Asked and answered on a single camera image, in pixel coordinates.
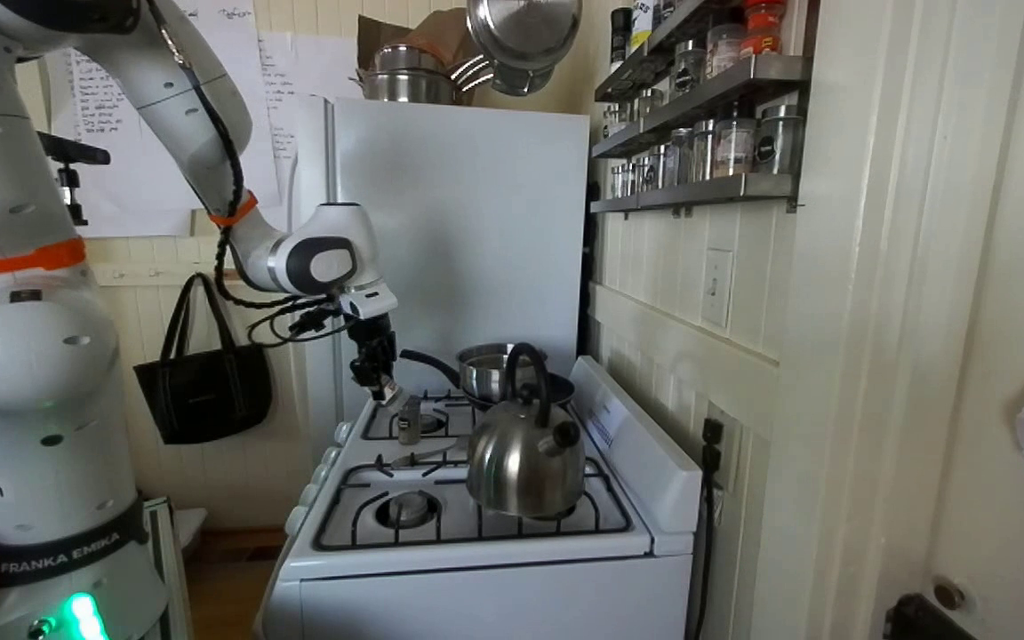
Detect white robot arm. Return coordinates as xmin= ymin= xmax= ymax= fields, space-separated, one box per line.
xmin=0 ymin=0 xmax=394 ymax=640

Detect hanging steel bowl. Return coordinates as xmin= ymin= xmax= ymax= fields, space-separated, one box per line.
xmin=465 ymin=0 xmax=585 ymax=96

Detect white refrigerator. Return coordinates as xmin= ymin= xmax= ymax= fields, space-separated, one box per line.
xmin=293 ymin=99 xmax=591 ymax=371

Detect black tote bag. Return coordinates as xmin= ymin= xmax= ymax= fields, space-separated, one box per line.
xmin=136 ymin=273 xmax=272 ymax=446

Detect left black burner grate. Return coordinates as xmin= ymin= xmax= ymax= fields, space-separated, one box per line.
xmin=362 ymin=395 xmax=477 ymax=446

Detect stacked steel pots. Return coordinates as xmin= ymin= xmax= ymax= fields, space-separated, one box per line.
xmin=405 ymin=343 xmax=572 ymax=410

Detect right black burner grate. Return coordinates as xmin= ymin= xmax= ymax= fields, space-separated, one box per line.
xmin=315 ymin=458 xmax=632 ymax=553

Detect hanging steel pot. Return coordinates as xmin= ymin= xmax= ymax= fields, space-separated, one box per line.
xmin=360 ymin=42 xmax=462 ymax=105

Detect black burner grate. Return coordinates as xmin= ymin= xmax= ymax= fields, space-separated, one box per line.
xmin=315 ymin=458 xmax=632 ymax=553
xmin=362 ymin=395 xmax=477 ymax=446

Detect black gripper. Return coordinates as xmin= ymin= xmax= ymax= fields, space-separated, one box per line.
xmin=349 ymin=318 xmax=394 ymax=393

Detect white gas stove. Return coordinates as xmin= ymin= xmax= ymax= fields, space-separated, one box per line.
xmin=255 ymin=358 xmax=700 ymax=640

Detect steel spice rack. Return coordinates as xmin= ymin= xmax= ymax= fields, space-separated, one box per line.
xmin=591 ymin=0 xmax=823 ymax=214

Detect stainless steel kettle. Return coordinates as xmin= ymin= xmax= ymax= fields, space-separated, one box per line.
xmin=465 ymin=343 xmax=585 ymax=519

